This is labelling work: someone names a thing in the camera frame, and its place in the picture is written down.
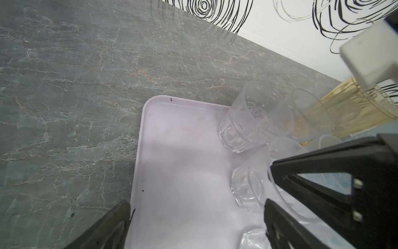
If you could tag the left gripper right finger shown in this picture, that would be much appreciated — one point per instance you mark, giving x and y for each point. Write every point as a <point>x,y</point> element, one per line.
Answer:
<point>285,232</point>

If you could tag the clear glass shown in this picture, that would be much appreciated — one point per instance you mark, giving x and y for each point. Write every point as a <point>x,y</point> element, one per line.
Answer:
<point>255,239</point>
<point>311,120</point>
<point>251,183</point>
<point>327,141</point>
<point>258,116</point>

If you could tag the yellow plastic cup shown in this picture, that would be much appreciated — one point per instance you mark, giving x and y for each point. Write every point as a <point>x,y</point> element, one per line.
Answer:
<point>354,109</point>

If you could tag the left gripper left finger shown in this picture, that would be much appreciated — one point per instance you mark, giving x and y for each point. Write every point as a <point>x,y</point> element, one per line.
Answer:
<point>109,232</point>

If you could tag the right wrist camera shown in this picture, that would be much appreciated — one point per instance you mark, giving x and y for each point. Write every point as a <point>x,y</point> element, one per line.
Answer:
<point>372,56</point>

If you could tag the blue plastic cup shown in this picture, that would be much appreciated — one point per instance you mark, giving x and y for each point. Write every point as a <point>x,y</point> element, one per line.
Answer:
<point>390,128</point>

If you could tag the lilac plastic tray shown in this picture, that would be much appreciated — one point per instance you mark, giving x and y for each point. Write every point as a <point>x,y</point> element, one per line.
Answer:
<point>181,190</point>

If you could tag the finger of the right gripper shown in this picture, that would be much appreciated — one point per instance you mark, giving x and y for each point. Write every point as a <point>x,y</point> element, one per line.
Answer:
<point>352,187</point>

